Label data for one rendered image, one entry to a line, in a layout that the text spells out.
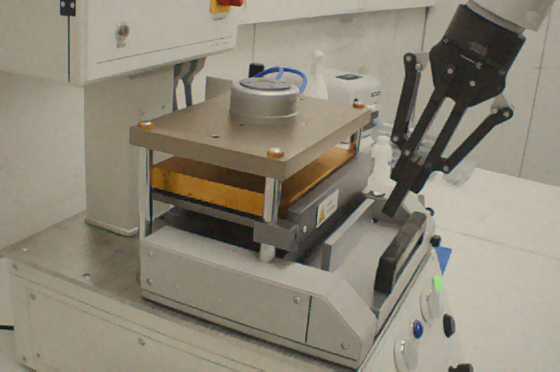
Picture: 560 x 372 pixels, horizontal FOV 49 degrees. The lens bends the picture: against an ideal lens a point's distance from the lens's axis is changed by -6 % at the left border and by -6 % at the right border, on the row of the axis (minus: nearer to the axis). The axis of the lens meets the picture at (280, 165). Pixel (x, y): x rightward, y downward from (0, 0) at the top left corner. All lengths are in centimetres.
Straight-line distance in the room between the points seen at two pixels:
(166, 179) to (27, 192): 56
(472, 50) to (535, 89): 258
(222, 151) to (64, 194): 72
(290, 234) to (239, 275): 6
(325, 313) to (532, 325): 59
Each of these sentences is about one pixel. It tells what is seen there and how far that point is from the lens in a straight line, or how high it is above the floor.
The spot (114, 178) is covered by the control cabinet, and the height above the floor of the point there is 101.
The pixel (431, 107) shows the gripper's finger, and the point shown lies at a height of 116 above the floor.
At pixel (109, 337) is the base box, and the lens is 76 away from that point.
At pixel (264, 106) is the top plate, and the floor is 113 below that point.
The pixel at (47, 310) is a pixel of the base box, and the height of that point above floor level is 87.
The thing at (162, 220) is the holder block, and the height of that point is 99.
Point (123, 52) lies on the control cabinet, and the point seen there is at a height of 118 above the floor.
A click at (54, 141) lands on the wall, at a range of 125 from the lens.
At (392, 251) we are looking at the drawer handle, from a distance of 67.
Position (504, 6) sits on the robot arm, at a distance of 61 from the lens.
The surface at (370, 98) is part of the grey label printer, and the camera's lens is 183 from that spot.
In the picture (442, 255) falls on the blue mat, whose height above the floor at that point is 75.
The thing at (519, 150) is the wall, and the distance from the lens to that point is 326.
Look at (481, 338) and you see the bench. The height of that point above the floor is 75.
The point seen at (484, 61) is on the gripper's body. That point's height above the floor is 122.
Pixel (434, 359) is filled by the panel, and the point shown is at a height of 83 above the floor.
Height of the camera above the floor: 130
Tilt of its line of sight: 19 degrees down
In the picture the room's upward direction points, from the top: 5 degrees clockwise
